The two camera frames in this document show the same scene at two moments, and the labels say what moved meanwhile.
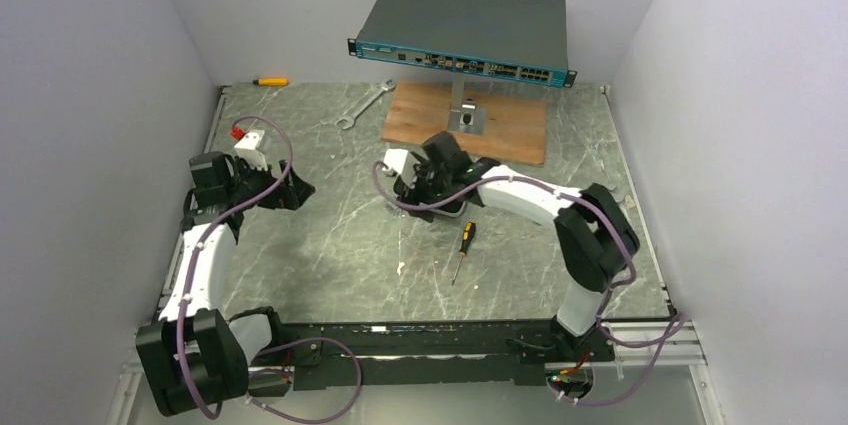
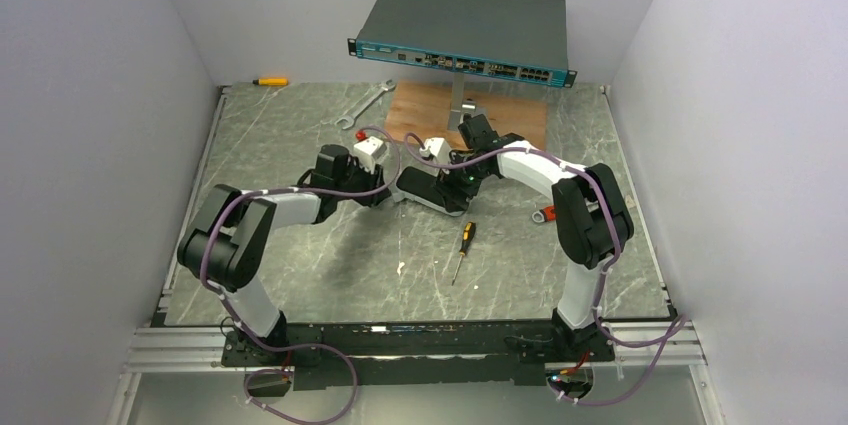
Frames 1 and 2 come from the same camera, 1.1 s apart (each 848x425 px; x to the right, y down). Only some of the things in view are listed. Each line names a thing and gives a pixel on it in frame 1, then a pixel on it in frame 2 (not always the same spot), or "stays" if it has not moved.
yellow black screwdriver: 468,232 stays
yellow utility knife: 270,81 stays
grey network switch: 447,25 stays
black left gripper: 276,186 → 370,180
